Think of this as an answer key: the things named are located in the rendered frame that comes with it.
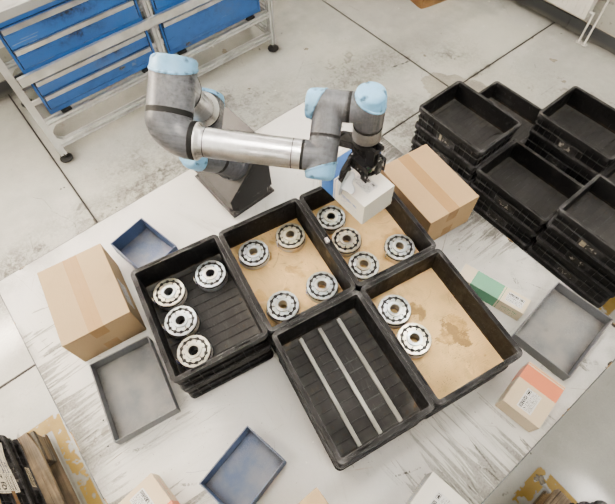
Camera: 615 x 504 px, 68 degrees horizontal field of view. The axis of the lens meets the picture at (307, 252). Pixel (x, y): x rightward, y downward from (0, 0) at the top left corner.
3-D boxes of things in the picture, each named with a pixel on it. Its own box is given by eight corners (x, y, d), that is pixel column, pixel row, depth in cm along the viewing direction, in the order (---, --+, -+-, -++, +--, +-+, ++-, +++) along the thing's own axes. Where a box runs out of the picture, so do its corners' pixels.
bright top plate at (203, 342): (171, 348, 139) (171, 347, 138) (200, 329, 142) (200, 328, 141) (187, 374, 135) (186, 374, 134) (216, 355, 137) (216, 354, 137)
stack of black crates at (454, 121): (403, 167, 263) (417, 106, 224) (439, 142, 272) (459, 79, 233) (456, 210, 247) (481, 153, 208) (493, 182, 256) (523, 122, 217)
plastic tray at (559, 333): (563, 381, 146) (570, 377, 141) (509, 338, 153) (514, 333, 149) (605, 325, 155) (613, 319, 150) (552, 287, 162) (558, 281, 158)
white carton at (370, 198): (319, 184, 145) (319, 165, 137) (347, 165, 149) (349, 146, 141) (361, 224, 137) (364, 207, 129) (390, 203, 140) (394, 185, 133)
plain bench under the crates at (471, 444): (80, 345, 230) (-7, 283, 170) (323, 182, 277) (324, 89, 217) (269, 675, 165) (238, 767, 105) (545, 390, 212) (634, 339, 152)
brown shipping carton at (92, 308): (146, 329, 159) (130, 311, 145) (85, 362, 154) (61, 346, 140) (117, 265, 172) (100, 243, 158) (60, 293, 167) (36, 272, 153)
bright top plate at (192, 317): (160, 314, 145) (160, 313, 144) (191, 301, 147) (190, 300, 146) (170, 342, 140) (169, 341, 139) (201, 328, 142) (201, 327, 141)
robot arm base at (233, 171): (213, 160, 176) (194, 156, 168) (235, 131, 170) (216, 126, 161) (232, 189, 172) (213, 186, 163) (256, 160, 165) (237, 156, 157)
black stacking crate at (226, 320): (142, 288, 154) (130, 273, 145) (223, 251, 161) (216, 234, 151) (183, 393, 137) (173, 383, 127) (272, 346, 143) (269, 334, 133)
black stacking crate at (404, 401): (274, 347, 143) (270, 334, 133) (355, 304, 149) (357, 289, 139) (338, 470, 125) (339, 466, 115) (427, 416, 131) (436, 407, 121)
